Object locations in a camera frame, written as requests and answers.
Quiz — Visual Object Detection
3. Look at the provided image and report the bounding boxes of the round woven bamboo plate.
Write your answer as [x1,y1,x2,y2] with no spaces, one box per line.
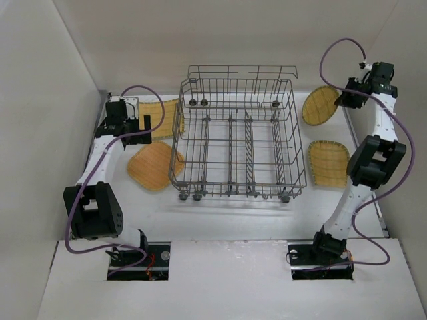
[302,85,340,126]

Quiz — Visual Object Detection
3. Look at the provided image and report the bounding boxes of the square woven bamboo plate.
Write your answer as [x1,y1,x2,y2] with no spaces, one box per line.
[127,141,185,191]

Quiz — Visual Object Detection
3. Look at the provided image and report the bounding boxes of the shovel-shaped woven bamboo plate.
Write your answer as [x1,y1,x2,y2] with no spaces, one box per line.
[308,140,350,189]

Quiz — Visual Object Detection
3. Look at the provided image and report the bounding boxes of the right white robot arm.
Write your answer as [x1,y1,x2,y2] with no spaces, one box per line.
[312,62,406,258]

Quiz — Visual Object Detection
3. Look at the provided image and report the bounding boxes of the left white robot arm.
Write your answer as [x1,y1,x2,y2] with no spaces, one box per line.
[63,97,153,263]

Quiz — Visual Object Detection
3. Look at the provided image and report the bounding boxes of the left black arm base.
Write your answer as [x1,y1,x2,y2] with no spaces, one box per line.
[106,242,171,281]

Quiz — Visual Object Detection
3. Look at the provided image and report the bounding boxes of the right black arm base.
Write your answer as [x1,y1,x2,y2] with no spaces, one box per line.
[286,241,354,281]

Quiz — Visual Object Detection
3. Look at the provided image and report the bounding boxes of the rectangular woven bamboo plate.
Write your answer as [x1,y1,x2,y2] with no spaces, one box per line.
[137,98,186,141]

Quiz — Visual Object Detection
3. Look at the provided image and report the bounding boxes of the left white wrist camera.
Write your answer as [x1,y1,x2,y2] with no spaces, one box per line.
[120,97,139,119]

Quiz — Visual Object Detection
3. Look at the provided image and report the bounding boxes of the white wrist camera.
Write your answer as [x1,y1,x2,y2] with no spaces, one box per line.
[358,60,372,71]
[120,97,139,119]

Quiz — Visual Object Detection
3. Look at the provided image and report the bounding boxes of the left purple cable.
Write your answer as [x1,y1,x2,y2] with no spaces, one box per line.
[64,85,165,279]

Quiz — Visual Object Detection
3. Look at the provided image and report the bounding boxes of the purple cable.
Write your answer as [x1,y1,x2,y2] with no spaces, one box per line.
[319,38,415,271]
[64,85,165,279]

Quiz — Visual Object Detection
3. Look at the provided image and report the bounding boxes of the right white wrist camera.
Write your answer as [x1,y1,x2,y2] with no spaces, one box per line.
[358,60,372,71]

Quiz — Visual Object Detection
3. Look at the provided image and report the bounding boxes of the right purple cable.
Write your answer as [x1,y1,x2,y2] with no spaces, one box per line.
[319,38,415,271]

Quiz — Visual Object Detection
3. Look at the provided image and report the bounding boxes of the grey wire dish rack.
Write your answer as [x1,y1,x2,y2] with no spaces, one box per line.
[169,65,307,203]

